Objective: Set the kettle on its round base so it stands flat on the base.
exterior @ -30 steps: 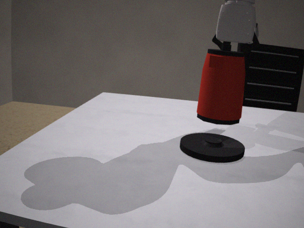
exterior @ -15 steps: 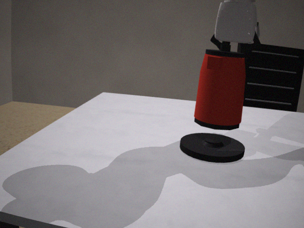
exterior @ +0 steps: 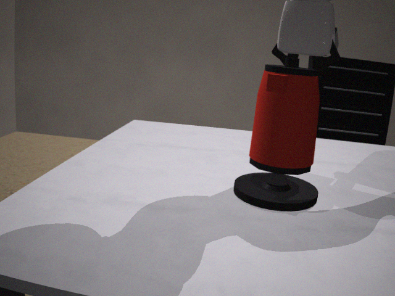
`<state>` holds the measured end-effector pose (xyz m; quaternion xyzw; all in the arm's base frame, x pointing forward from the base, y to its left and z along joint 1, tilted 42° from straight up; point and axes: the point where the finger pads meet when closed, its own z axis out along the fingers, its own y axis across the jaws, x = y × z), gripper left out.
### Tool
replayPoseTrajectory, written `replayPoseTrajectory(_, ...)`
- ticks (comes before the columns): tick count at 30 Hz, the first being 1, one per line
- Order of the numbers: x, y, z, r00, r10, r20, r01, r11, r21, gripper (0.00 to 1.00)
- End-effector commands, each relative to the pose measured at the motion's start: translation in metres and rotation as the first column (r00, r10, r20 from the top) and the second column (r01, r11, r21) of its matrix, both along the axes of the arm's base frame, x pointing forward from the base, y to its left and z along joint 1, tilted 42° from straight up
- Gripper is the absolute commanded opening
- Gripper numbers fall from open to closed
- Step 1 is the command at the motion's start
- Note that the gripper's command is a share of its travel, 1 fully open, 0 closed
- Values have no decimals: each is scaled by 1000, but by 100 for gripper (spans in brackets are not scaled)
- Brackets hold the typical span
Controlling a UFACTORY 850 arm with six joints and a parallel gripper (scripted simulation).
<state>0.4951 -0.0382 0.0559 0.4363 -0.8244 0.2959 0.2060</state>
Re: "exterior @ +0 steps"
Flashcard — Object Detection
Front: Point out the black round disk with center stud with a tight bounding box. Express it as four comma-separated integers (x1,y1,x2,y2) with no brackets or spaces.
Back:
233,173,318,212

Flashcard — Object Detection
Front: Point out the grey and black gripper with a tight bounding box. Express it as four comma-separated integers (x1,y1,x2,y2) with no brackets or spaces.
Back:
272,0,341,86

